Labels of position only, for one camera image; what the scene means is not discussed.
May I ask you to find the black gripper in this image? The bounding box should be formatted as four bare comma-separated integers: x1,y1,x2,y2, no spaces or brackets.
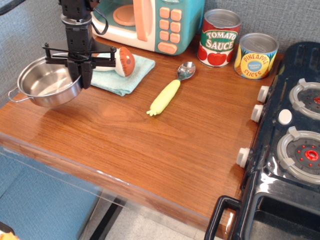
42,14,117,89

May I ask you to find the metal pot with handles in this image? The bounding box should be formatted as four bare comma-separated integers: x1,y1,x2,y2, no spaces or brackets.
8,56,82,108

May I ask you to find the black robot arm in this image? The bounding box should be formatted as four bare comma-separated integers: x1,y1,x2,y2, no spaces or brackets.
42,0,117,89

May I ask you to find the light blue folded cloth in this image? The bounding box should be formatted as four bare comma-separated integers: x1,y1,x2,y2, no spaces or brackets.
91,54,156,97

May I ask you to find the plush brown white mushroom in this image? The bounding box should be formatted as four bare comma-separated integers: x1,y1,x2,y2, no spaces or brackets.
94,47,136,77

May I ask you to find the teal toy microwave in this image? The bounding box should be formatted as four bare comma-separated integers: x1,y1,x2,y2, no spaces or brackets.
92,0,205,56

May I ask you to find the tomato sauce can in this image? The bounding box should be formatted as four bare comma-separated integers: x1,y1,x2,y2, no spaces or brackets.
197,8,242,67

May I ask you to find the pineapple slices can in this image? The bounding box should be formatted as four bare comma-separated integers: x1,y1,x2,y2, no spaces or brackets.
234,32,279,80

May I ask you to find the black toy stove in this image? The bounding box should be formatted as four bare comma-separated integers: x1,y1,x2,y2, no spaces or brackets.
205,41,320,240

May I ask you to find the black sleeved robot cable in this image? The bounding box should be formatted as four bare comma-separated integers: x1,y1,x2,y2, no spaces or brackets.
0,0,27,16

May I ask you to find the spoon with yellow handle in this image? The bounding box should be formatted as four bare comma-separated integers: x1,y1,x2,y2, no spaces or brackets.
146,61,196,117

